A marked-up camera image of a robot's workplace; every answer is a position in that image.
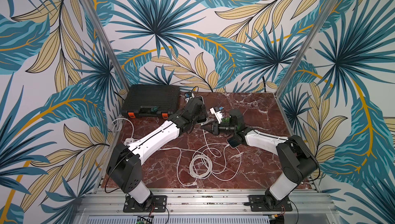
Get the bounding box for white charging cable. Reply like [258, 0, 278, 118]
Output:
[112, 117, 243, 187]

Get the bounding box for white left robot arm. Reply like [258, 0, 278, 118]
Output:
[107, 96, 207, 211]

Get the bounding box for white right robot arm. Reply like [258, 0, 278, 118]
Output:
[203, 107, 319, 214]

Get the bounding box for green plastic fitting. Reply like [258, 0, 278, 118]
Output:
[222, 117, 230, 124]

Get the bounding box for black plastic tool case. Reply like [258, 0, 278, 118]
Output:
[121, 84, 180, 119]

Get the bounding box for white power strip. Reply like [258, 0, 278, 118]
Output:
[123, 138, 135, 146]

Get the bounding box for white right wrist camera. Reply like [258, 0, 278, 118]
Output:
[210, 106, 224, 123]

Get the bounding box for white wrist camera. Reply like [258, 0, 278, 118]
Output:
[185, 91, 195, 100]
[210, 106, 224, 123]

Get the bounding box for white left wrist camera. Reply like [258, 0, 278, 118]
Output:
[185, 91, 195, 100]

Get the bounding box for aluminium frame post left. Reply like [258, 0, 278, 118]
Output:
[80, 0, 129, 92]

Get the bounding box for aluminium frame post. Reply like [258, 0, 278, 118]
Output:
[275, 0, 337, 99]
[80, 0, 129, 92]

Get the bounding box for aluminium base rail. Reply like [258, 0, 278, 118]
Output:
[73, 189, 321, 224]

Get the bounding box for aluminium frame post right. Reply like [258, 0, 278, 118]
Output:
[275, 0, 337, 99]

